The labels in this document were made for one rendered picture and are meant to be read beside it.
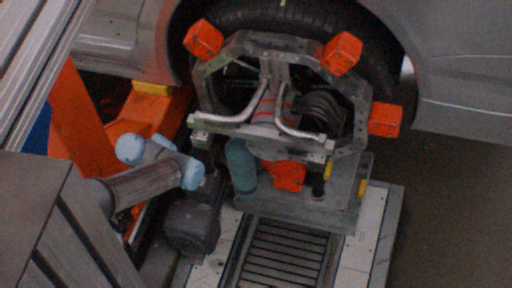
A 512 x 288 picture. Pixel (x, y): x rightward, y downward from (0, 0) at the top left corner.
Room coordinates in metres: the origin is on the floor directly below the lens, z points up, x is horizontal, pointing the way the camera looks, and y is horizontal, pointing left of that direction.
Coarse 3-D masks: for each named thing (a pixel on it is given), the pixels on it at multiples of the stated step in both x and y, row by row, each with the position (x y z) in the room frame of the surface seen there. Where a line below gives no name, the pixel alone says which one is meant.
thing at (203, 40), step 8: (200, 24) 1.38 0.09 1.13; (208, 24) 1.39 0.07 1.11; (192, 32) 1.37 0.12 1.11; (200, 32) 1.35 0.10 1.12; (208, 32) 1.36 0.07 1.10; (216, 32) 1.37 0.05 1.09; (184, 40) 1.37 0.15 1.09; (192, 40) 1.34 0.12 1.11; (200, 40) 1.33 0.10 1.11; (208, 40) 1.34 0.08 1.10; (216, 40) 1.35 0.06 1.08; (224, 40) 1.36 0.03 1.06; (192, 48) 1.34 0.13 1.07; (200, 48) 1.33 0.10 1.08; (208, 48) 1.32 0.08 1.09; (216, 48) 1.33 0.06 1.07; (200, 56) 1.33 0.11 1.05; (208, 56) 1.32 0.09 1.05
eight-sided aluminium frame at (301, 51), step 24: (240, 48) 1.28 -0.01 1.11; (264, 48) 1.25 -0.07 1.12; (288, 48) 1.24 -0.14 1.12; (312, 48) 1.22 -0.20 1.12; (192, 72) 1.35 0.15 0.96; (216, 96) 1.38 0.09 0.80; (360, 96) 1.14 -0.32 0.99; (360, 120) 1.14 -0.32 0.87; (336, 144) 1.21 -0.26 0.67; (360, 144) 1.13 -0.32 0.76
